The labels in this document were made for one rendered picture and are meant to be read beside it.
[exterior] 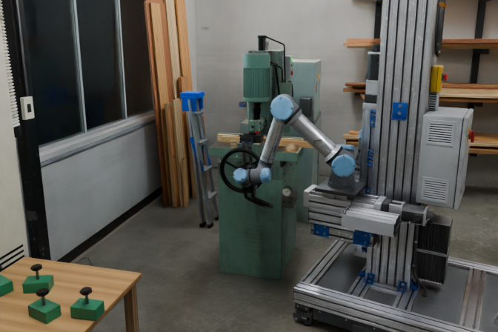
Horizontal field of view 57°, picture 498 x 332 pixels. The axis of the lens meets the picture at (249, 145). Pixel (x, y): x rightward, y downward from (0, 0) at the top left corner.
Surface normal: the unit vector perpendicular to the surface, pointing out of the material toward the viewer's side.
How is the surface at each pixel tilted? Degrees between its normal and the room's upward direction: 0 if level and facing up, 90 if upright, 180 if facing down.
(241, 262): 90
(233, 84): 90
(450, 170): 90
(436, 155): 90
